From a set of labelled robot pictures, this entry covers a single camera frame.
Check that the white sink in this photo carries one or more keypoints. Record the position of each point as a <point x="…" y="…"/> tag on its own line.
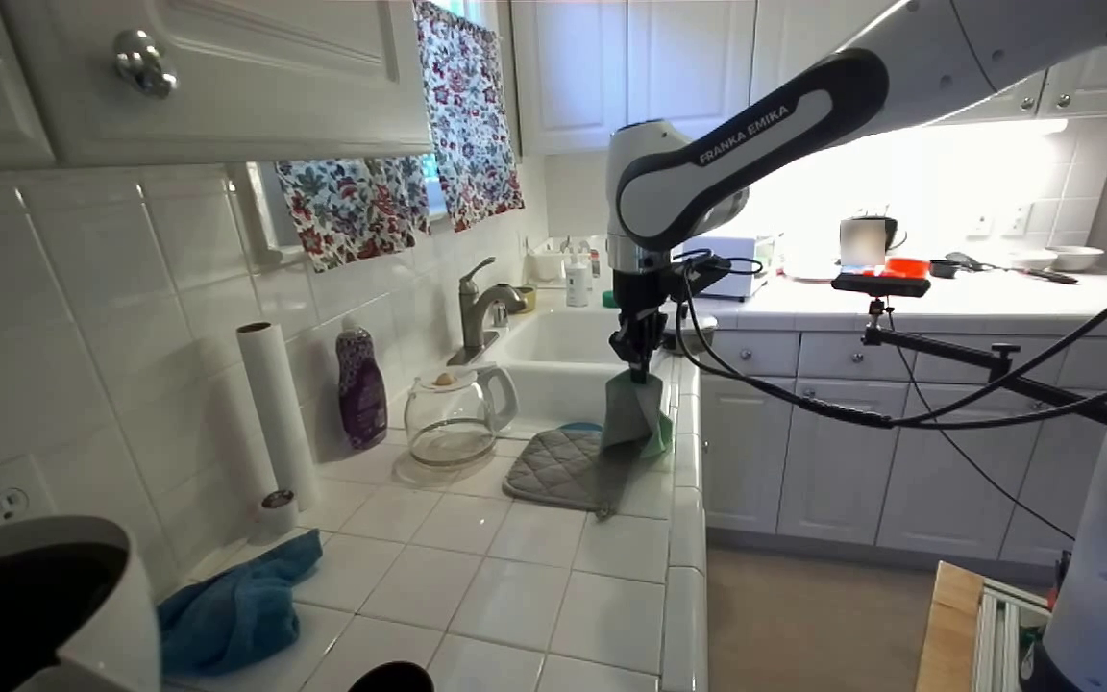
<point x="553" y="351"/>

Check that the green grey cloth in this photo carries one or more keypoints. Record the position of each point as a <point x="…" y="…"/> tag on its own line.
<point x="632" y="413"/>

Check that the black knife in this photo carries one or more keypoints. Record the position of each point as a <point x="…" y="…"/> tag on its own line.
<point x="1051" y="276"/>

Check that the white appliance with dark opening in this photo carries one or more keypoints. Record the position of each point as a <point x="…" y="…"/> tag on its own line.
<point x="121" y="615"/>

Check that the glass coffee pot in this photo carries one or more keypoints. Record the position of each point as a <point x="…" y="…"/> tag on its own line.
<point x="453" y="418"/>

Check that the row of white wall cabinets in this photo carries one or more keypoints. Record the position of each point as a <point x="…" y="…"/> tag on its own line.
<point x="573" y="67"/>

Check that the purple soap bottle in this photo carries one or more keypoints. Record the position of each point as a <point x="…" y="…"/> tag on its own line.
<point x="361" y="389"/>

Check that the white container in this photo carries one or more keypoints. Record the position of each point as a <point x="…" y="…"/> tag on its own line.
<point x="546" y="264"/>

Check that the white paper towel roll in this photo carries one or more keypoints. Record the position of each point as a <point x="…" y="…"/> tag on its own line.
<point x="270" y="519"/>
<point x="277" y="413"/>

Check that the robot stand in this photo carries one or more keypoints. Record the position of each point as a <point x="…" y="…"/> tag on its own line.
<point x="947" y="634"/>

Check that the red container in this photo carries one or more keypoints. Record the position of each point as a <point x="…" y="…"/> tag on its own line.
<point x="907" y="265"/>

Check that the white bottle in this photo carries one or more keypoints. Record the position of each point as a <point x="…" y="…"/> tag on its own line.
<point x="577" y="286"/>

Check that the black utensil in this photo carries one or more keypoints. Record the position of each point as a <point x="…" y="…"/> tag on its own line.
<point x="962" y="259"/>

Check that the grey quilted pot holder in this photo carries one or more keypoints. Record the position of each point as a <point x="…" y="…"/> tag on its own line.
<point x="558" y="471"/>

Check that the floral curtain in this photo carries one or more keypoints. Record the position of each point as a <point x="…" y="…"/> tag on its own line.
<point x="347" y="207"/>
<point x="467" y="115"/>

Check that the grey metal tap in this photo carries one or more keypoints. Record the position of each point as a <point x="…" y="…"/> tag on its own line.
<point x="474" y="308"/>

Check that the white toaster oven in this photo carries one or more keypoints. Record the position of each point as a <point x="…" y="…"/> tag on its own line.
<point x="750" y="259"/>

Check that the white wall cabinet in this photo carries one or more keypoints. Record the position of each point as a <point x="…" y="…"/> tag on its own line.
<point x="256" y="106"/>

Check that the white bowl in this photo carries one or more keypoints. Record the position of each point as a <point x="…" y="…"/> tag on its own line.
<point x="1074" y="258"/>

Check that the silver cabinet knob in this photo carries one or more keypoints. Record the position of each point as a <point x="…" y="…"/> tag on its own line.
<point x="142" y="62"/>

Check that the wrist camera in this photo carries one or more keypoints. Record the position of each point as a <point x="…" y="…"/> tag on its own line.
<point x="702" y="271"/>

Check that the dark mug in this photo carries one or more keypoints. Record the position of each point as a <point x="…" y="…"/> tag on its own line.
<point x="892" y="231"/>

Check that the row of white base cabinets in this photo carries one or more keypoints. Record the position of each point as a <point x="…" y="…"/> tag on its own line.
<point x="832" y="461"/>

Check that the yellow sponge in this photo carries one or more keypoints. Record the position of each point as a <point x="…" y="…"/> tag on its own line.
<point x="526" y="300"/>

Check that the blue cloth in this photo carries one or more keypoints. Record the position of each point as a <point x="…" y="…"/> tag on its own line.
<point x="236" y="610"/>

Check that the camera on mount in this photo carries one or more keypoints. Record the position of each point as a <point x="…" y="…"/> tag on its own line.
<point x="875" y="284"/>

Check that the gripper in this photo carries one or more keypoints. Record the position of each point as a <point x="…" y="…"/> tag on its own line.
<point x="638" y="300"/>

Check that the black round object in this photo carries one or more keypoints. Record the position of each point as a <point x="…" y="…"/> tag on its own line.
<point x="392" y="679"/>

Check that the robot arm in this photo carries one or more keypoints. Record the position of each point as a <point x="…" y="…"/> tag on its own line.
<point x="755" y="144"/>

